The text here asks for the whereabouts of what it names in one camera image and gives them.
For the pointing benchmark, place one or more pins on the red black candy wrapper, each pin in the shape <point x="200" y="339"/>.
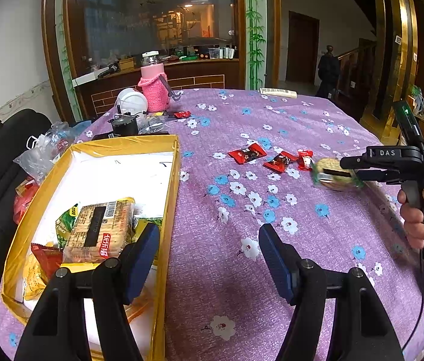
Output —
<point x="247" y="154"/>

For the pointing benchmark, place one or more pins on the red black candy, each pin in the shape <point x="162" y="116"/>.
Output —
<point x="280" y="162"/>

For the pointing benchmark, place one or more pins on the white round container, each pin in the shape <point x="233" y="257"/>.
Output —
<point x="131" y="101"/>

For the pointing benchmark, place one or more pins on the purple floral tablecloth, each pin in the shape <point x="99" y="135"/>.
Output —
<point x="221" y="302"/>

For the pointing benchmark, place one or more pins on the red plastic bag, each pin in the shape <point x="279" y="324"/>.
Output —
<point x="24" y="193"/>

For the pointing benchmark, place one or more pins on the pink sleeved water bottle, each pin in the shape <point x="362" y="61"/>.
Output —
<point x="152" y="82"/>

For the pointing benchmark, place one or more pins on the round cracker green packet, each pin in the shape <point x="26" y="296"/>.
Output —
<point x="326" y="172"/>

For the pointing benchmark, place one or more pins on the red candy small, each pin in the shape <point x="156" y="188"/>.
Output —
<point x="305" y="161"/>

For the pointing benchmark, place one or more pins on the green snack packet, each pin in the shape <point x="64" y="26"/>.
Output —
<point x="64" y="225"/>

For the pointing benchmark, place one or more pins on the person standing in background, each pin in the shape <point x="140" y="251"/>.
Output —
<point x="328" y="72"/>

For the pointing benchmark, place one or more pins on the yellow cardboard box tray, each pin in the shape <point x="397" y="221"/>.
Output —
<point x="101" y="198"/>

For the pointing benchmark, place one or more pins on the clear plastic bag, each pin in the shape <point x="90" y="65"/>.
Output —
<point x="45" y="150"/>

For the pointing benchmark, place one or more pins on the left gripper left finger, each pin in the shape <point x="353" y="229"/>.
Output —
<point x="56" y="330"/>

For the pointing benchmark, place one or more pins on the red candy near bottle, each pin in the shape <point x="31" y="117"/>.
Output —
<point x="182" y="114"/>

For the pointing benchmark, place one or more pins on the square cracker packet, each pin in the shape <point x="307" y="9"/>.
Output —
<point x="101" y="231"/>

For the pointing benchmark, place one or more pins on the white remote control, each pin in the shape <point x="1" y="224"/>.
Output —
<point x="278" y="92"/>

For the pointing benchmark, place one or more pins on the black small jar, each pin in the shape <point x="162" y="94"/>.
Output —
<point x="124" y="126"/>

